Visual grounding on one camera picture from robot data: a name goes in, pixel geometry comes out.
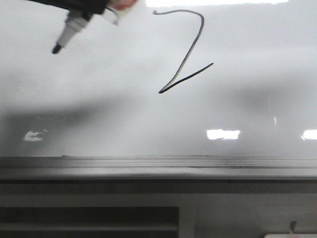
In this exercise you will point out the red eraser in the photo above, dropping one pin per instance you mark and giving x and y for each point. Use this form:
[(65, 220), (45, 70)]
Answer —
[(116, 9)]

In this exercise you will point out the white box corner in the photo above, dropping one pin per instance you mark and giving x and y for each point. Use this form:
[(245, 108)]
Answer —
[(301, 235)]

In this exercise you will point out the aluminium whiteboard tray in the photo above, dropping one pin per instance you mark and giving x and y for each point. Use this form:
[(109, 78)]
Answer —
[(158, 167)]

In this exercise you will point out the white whiteboard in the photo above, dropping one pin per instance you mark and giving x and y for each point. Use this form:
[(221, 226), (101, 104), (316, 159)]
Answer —
[(223, 80)]

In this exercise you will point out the small grey metal hook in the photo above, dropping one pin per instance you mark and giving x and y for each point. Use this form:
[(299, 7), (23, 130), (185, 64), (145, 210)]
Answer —
[(292, 227)]

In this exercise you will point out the dark slatted vent panel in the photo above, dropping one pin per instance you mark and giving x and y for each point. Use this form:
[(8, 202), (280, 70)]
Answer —
[(89, 222)]

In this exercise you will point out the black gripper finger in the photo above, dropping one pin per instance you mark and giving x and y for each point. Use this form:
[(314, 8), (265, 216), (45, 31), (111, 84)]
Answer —
[(90, 6)]

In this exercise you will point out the white dry-erase marker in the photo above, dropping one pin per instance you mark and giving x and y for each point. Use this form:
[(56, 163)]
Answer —
[(75, 22)]

